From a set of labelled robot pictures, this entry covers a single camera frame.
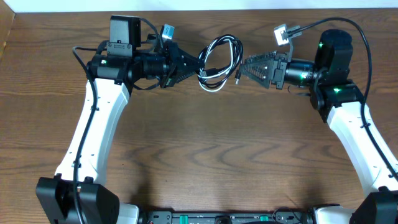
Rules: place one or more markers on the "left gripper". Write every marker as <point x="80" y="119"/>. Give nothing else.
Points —
<point x="175" y="55"/>

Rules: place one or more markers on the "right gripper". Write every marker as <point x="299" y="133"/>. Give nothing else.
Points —
<point x="273" y="70"/>

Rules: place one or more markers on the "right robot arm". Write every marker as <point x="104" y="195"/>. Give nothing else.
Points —
<point x="341" y="106"/>

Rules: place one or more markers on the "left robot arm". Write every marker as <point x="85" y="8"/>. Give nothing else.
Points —
<point x="77" y="192"/>

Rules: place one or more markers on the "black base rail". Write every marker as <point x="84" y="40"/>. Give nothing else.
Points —
<point x="281" y="215"/>

